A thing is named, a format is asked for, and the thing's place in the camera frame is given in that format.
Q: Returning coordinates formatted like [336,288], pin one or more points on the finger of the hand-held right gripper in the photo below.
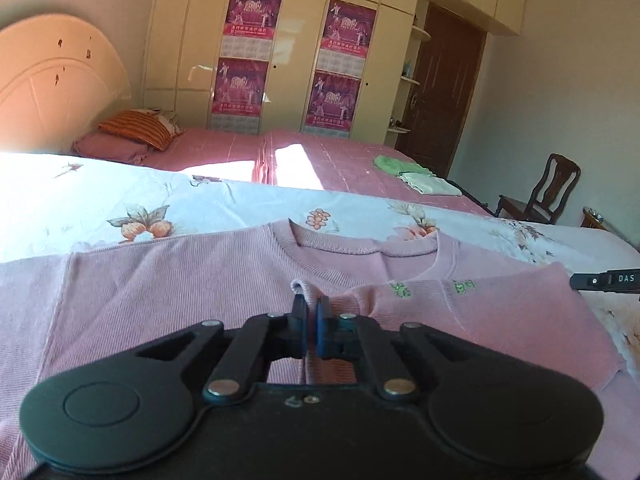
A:
[590,281]

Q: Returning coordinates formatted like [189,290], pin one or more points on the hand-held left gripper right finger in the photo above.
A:
[323,332]

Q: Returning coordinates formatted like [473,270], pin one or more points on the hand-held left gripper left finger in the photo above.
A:
[299,332]

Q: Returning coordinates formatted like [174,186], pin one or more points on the pink knit sweater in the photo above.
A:
[150,300]

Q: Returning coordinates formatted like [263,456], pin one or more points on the brown wooden furniture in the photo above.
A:
[607,225]

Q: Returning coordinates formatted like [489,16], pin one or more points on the dark wooden chair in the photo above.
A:
[555,180]

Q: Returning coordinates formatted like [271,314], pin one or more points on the pink checked bedspread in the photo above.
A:
[340,160]

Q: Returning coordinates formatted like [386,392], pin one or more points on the white folded cloth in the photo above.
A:
[430,184]

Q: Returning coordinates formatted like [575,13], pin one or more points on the green folded cloth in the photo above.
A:
[395,164]

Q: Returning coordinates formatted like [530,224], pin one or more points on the purple calendar poster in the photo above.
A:
[252,15]
[331,102]
[346,32]
[240,90]

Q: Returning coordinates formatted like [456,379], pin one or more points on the brown wooden door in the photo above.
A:
[445,90]

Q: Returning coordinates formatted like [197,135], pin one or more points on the floral patterned pillow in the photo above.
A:
[172,120]

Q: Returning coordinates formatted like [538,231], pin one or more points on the orange striped pillow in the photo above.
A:
[140,127]

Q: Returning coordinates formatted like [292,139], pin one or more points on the white floral bedsheet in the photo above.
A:
[75,200]

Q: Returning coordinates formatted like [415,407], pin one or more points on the pink pillow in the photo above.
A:
[110,147]

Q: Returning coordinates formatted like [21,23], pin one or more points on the cream corner shelves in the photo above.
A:
[407,80]

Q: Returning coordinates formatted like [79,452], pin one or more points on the cream wardrobe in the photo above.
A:
[300,35]

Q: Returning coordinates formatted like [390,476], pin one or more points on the cream curved headboard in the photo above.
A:
[50,85]

